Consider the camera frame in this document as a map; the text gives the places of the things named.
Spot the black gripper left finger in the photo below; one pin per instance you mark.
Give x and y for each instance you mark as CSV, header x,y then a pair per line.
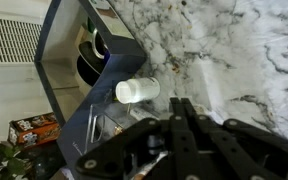
x,y
150,146

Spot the silver rimmed round dish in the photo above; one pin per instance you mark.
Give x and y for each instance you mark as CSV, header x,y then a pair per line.
x,y
99,45

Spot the black round dish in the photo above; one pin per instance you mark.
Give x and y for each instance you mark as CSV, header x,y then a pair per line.
x,y
89,63

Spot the white wall vent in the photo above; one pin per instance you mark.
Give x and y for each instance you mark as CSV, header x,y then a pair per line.
x,y
10,40

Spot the orange snack box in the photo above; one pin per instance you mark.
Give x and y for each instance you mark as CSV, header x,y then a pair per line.
x,y
34,130

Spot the green potted plant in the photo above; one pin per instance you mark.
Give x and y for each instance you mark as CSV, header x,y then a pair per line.
x,y
14,163

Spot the clear container with flower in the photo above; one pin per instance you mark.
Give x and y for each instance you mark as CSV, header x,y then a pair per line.
x,y
109,120

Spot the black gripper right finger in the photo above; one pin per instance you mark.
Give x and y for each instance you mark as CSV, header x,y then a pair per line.
x,y
244,150

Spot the small white plastic bottle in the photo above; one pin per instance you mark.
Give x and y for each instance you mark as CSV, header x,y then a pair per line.
x,y
137,90

